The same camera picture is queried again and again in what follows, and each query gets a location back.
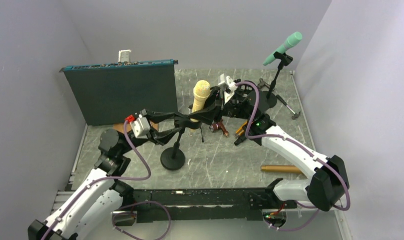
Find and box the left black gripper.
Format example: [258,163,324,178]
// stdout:
[119,108,182,155]

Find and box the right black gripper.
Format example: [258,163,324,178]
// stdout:
[188,86,253,126]

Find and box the black tripod shock mount stand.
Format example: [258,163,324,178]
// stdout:
[188,104,205,143]

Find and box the black condenser microphone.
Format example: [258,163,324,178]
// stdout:
[234,132,247,146]

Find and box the black round-base clip stand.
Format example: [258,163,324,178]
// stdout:
[266,51,293,108]

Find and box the cream yellow microphone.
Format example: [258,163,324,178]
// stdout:
[192,80,210,113]

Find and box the gold microphone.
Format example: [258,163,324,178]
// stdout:
[261,165,303,174]

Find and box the mint green microphone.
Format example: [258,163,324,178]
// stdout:
[263,31,303,66]

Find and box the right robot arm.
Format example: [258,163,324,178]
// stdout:
[191,81,351,212]

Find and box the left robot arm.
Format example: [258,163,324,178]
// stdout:
[27,110,190,240]

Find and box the orange utility knife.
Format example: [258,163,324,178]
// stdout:
[234,121,248,138]

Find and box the grey metal clamp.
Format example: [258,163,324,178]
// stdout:
[257,77,270,90]

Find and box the brown wooden board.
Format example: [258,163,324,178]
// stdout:
[112,121,158,133]

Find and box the small grey hammer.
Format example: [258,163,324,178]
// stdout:
[276,94,301,120]

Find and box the dark rack unit blue edge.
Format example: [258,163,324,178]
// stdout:
[60,59,178,126]

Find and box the white block behind rack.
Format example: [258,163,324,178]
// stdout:
[118,49,132,63]

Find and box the black round-base shock mount stand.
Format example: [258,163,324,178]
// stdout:
[235,84,254,101]

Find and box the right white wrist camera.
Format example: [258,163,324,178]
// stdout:
[218,73,237,104]

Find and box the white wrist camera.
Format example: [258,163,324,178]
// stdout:
[125,114,151,138]
[218,73,237,104]

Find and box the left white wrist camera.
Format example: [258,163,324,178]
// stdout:
[125,114,151,138]

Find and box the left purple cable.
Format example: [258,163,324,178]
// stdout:
[39,119,152,240]

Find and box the purple cable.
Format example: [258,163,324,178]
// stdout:
[39,119,152,240]
[235,80,351,233]

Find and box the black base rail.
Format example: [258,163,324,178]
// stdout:
[114,187,296,226]

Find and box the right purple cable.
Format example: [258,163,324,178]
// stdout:
[235,80,351,233]

